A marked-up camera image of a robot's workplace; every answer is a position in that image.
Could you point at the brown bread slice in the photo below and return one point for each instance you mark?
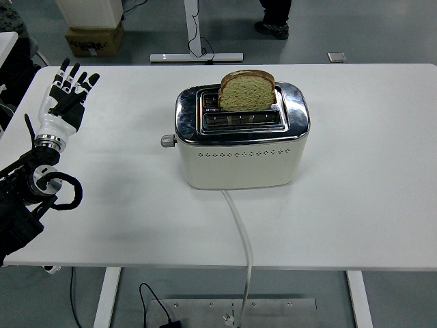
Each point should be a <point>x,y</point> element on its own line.
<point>246,94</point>

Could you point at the grey metal plate with screws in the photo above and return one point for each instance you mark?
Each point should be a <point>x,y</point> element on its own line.
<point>280,314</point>

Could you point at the brown cardboard box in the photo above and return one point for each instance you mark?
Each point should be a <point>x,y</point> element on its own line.
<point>92,42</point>

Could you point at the dark fabric-covered object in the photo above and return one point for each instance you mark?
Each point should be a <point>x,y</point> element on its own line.
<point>18,65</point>

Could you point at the grey floor socket plate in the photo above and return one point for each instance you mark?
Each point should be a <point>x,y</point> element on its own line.
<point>337,57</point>

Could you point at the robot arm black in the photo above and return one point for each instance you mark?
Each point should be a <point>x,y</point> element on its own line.
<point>17,205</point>

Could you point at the white cabinet box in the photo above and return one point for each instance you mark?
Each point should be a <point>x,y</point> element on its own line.
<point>88,12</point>

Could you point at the person's leg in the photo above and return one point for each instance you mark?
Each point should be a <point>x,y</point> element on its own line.
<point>273,27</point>

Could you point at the grey toaster lever knob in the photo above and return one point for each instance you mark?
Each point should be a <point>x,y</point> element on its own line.
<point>167,140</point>

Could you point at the small white clip device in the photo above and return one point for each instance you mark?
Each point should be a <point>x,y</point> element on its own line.
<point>52,270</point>

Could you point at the white power plug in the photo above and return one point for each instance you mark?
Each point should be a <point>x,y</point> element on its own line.
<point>228,319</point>

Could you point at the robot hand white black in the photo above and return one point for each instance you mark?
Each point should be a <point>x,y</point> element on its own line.
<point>56,124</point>

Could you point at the white side table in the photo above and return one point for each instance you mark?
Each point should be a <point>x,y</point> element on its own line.
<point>7,42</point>

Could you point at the white table leg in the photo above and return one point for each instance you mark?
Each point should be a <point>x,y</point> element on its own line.
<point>359,300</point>
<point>106,297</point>

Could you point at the white toaster chrome top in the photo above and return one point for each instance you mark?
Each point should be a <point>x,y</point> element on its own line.
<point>239,164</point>

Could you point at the white stand with base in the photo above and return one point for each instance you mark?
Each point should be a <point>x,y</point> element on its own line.
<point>170,57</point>

